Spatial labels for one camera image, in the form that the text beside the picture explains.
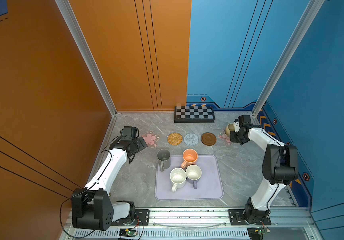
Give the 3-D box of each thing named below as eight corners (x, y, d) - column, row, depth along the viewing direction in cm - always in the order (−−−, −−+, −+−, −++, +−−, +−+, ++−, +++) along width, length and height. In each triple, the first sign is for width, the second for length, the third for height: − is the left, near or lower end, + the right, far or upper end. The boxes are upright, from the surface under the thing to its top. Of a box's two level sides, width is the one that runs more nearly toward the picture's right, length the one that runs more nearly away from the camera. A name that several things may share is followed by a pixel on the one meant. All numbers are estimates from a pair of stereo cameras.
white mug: (170, 194, 81) (169, 189, 75) (170, 173, 89) (170, 167, 82) (186, 194, 81) (187, 189, 75) (185, 173, 89) (186, 167, 82)
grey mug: (157, 173, 89) (155, 166, 81) (159, 157, 96) (157, 149, 87) (170, 173, 89) (169, 166, 81) (171, 157, 96) (170, 149, 87)
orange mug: (181, 171, 90) (181, 165, 83) (181, 156, 97) (181, 148, 90) (197, 171, 90) (198, 165, 83) (195, 156, 97) (197, 148, 90)
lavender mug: (186, 188, 83) (187, 183, 77) (186, 170, 90) (186, 164, 84) (201, 188, 83) (203, 183, 77) (199, 170, 90) (200, 164, 84)
